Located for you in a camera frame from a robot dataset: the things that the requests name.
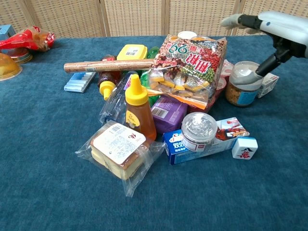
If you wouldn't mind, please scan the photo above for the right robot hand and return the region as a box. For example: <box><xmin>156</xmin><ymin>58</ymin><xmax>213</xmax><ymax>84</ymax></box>
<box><xmin>219</xmin><ymin>11</ymin><xmax>308</xmax><ymax>86</ymax></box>

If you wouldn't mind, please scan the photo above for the large orange grain snack bag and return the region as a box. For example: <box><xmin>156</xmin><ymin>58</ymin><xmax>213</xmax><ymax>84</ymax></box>
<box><xmin>147</xmin><ymin>34</ymin><xmax>228</xmax><ymax>110</ymax></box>

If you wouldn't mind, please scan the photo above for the red snack bag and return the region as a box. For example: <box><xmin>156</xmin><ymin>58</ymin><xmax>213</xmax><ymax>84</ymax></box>
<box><xmin>0</xmin><ymin>26</ymin><xmax>56</xmax><ymax>52</ymax></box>

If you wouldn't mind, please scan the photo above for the small white carton box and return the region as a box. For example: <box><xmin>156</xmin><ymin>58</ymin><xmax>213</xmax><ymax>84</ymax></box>
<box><xmin>257</xmin><ymin>73</ymin><xmax>280</xmax><ymax>99</ymax></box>

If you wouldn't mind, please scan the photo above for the glass jar with blue label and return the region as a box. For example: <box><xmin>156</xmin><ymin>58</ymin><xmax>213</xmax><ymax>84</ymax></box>
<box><xmin>225</xmin><ymin>61</ymin><xmax>263</xmax><ymax>107</ymax></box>

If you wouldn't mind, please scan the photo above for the white round lid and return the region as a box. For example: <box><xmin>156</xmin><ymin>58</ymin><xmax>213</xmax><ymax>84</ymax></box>
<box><xmin>177</xmin><ymin>31</ymin><xmax>198</xmax><ymax>40</ymax></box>

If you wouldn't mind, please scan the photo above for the white mahjong tile block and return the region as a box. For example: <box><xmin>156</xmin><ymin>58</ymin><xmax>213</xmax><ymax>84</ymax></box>
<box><xmin>231</xmin><ymin>137</ymin><xmax>258</xmax><ymax>160</ymax></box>

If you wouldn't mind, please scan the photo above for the clear round plastic jar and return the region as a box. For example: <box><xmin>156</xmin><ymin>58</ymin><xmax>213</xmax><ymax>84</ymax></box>
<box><xmin>180</xmin><ymin>112</ymin><xmax>218</xmax><ymax>152</ymax></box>

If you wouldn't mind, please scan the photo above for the blue white toothpaste box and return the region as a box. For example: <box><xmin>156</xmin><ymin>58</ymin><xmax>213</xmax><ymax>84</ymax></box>
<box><xmin>162</xmin><ymin>117</ymin><xmax>250</xmax><ymax>166</ymax></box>

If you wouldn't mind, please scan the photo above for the purple wrapped box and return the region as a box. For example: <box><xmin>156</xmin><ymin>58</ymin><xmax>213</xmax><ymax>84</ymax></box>
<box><xmin>150</xmin><ymin>95</ymin><xmax>189</xmax><ymax>134</ymax></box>

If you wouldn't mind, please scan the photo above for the green plastic bottle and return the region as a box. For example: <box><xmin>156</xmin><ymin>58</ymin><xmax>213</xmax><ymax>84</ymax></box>
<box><xmin>140</xmin><ymin>46</ymin><xmax>161</xmax><ymax>106</ymax></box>

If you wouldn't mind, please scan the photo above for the woven folding screen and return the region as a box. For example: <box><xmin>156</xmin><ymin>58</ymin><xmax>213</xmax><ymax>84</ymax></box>
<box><xmin>0</xmin><ymin>0</ymin><xmax>308</xmax><ymax>39</ymax></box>

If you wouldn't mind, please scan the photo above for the yellow lidded container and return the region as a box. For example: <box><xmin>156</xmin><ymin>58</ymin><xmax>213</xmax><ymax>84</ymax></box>
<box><xmin>116</xmin><ymin>44</ymin><xmax>148</xmax><ymax>61</ymax></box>

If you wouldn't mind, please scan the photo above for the yellow cap honey bottle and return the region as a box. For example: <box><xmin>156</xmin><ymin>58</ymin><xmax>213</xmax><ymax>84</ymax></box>
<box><xmin>124</xmin><ymin>74</ymin><xmax>157</xmax><ymax>141</ymax></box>

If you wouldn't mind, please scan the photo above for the dark sauce squeeze bottle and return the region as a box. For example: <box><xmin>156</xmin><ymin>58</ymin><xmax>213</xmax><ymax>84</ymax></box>
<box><xmin>97</xmin><ymin>54</ymin><xmax>122</xmax><ymax>101</ymax></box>

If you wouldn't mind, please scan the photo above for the clear plastic water bottle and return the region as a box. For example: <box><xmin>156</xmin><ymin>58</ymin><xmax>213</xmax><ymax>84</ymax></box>
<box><xmin>99</xmin><ymin>74</ymin><xmax>135</xmax><ymax>126</ymax></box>

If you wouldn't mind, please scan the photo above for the sandwich cake package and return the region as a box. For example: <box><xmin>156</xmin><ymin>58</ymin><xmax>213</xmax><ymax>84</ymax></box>
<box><xmin>75</xmin><ymin>120</ymin><xmax>166</xmax><ymax>198</ymax></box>

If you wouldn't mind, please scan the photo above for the light blue tissue pack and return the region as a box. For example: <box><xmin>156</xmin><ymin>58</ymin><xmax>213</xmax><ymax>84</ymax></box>
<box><xmin>64</xmin><ymin>71</ymin><xmax>97</xmax><ymax>93</ymax></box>

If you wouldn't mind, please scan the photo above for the round tin can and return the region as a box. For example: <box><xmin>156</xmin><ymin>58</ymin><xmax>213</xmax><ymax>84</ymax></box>
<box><xmin>0</xmin><ymin>47</ymin><xmax>33</xmax><ymax>64</ymax></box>

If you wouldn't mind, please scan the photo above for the light blue box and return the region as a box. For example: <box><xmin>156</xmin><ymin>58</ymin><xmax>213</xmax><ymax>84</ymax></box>
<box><xmin>0</xmin><ymin>24</ymin><xmax>16</xmax><ymax>40</ymax></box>

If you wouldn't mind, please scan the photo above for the orange jelly cup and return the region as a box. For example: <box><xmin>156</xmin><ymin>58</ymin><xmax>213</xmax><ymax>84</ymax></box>
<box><xmin>0</xmin><ymin>52</ymin><xmax>23</xmax><ymax>81</ymax></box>

